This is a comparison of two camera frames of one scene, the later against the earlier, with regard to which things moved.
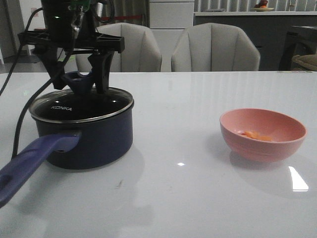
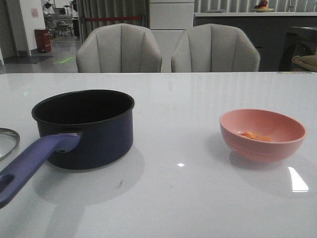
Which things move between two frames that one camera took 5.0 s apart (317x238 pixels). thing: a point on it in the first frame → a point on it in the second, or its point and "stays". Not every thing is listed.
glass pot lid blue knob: [79, 84] → [9, 139]
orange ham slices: [255, 135] stays
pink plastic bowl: [262, 135] stays
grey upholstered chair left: [141, 53] stays
